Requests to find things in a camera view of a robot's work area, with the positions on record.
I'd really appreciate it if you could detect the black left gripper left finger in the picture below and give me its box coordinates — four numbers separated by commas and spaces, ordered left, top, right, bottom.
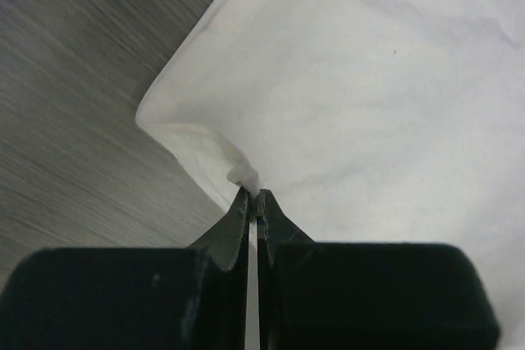
1, 189, 250, 349

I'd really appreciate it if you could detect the cream white t shirt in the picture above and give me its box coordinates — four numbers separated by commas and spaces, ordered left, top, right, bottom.
135, 0, 524, 349

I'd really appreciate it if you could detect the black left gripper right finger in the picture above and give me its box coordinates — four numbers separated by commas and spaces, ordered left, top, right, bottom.
255, 189, 500, 349

